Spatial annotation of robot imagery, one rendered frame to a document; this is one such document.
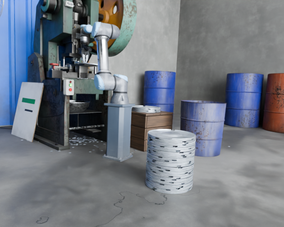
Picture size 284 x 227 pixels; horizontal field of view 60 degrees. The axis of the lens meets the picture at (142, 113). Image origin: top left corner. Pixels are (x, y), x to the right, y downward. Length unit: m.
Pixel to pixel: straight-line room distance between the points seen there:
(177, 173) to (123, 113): 0.72
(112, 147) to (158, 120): 0.56
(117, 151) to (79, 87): 0.78
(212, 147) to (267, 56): 2.93
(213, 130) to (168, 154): 0.92
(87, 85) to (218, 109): 1.25
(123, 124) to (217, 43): 3.72
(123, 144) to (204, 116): 0.74
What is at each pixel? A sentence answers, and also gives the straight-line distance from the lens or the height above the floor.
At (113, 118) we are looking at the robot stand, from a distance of 1.94.
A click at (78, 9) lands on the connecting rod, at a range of 2.67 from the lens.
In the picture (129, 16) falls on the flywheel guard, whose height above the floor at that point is 1.29.
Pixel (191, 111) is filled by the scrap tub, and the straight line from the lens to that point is 2.20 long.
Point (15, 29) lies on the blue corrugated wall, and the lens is 3.65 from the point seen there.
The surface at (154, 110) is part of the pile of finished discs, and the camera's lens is 2.35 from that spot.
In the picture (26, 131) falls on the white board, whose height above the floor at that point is 0.09.
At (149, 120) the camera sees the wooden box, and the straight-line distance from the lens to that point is 2.24.
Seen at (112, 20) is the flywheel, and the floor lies 1.28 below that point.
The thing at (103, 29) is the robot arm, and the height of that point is 1.02.
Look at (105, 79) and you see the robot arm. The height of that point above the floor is 0.63.
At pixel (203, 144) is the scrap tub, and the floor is 0.11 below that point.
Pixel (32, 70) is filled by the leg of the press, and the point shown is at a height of 0.71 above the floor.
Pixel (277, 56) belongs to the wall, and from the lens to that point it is 4.85.
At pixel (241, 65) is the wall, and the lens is 5.04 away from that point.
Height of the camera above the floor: 0.60
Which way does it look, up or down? 6 degrees down
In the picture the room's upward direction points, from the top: 3 degrees clockwise
